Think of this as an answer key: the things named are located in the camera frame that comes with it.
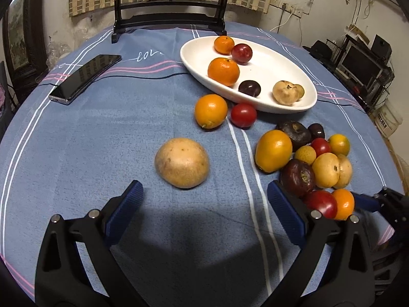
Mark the large orange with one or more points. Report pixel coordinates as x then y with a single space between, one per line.
224 71

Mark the black speaker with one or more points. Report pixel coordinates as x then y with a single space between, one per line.
381 49

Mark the large tan passion fruit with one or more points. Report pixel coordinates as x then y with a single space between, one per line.
182 162

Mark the small red tomato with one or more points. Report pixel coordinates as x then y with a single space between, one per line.
243 115

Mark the blue striped tablecloth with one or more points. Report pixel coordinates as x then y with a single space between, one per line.
217 244

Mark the yellow-orange fruit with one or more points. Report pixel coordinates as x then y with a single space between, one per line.
273 151

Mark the computer monitor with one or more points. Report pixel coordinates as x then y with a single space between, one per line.
359 66

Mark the wall power strip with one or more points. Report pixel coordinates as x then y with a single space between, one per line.
293 9

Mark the orange round citrus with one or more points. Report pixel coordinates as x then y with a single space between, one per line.
345 203

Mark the small mandarin orange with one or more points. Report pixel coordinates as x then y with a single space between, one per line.
223 45

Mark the yellow-green citrus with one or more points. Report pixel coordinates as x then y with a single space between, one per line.
340 144

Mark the dark purple mangosteen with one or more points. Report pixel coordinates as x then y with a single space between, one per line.
297 178

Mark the large red plum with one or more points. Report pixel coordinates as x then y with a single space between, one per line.
242 53

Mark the dark framed painting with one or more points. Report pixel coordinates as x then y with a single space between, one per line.
23 34

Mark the round goldfish screen stand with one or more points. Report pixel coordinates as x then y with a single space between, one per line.
207 15

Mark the dark purple plum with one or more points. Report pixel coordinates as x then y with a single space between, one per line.
250 88

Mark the red cherry tomato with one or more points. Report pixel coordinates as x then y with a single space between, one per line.
320 146

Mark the white oval plate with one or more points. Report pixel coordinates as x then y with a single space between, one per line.
266 67

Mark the dark flat mangosteen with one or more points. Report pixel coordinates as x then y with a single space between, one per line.
298 133

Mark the small yellow round fruit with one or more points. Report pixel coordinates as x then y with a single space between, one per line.
306 154

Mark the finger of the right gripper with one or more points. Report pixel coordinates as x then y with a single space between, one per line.
366 202

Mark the cracked beige fruit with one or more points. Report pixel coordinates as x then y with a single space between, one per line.
285 92

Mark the white plastic bucket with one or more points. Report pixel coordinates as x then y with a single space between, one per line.
387 119

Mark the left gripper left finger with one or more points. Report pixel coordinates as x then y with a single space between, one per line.
121 211

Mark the pale tan passion fruit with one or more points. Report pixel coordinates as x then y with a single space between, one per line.
346 172

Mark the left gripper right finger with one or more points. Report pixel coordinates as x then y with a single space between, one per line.
291 221

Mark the black smartphone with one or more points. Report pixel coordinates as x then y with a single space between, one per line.
76 83

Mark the small yellow-green lime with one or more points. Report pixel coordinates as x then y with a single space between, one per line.
300 91

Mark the small orange kumquat-like fruit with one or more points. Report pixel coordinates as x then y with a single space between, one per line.
210 111

